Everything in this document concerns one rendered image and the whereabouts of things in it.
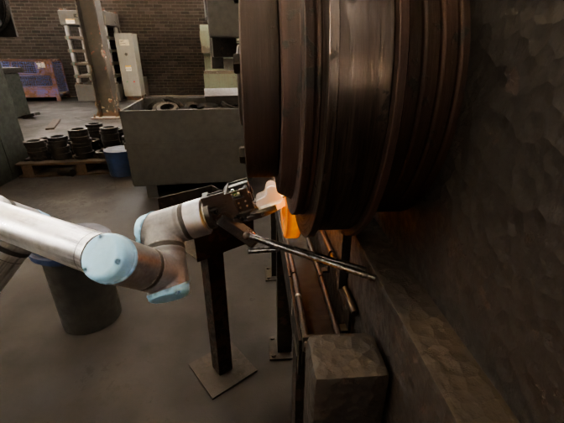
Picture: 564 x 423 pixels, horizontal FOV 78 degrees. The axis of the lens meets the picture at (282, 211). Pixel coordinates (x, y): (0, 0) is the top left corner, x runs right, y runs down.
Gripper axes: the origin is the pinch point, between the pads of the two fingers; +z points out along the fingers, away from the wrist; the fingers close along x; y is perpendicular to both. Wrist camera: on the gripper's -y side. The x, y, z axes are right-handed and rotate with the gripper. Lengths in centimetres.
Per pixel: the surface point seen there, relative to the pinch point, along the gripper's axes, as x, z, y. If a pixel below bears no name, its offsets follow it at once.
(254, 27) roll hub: -31.2, 2.7, 35.6
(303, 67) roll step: -37.9, 6.3, 30.4
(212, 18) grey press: 235, -23, 62
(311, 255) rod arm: -32.5, 1.5, 4.4
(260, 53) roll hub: -32.6, 2.5, 32.8
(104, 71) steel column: 629, -273, 72
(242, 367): 25, -39, -76
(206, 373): 23, -52, -72
